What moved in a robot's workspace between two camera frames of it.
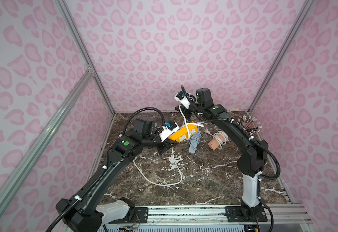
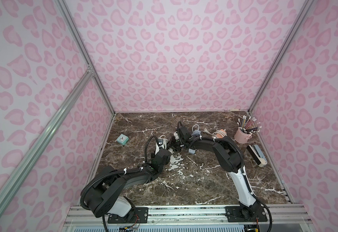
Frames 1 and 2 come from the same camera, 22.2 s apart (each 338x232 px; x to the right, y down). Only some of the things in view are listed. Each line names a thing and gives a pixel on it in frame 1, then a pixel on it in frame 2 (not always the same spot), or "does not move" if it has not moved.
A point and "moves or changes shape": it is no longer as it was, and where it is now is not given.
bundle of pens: (249, 124) does not move
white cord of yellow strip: (185, 124) moves or changes shape
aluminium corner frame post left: (79, 42) does not move
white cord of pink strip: (222, 137) does not move
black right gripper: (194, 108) to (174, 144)
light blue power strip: (195, 138) does not move
